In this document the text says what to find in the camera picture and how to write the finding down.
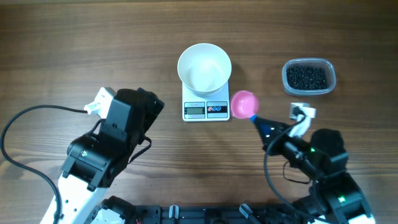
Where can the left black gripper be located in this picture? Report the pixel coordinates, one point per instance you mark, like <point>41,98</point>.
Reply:
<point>152,114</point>

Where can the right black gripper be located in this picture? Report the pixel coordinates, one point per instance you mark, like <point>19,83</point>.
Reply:
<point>275,127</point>

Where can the pink scoop blue handle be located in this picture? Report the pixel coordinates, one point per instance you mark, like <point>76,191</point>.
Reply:
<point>245,105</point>

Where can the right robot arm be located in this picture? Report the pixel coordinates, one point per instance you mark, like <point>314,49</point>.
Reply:
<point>334,196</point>

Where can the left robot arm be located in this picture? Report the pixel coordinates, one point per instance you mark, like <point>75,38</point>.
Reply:
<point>96,158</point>

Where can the white digital kitchen scale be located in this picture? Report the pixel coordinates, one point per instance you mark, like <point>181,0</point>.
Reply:
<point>213,107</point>

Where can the white bowl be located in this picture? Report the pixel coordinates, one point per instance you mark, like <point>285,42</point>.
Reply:
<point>204,68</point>

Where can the clear plastic container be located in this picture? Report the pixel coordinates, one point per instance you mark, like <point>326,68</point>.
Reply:
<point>312,62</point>

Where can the black beans in container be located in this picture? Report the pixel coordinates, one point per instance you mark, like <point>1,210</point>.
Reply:
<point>301,77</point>

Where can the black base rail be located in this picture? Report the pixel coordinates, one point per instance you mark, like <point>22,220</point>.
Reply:
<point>117,210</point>

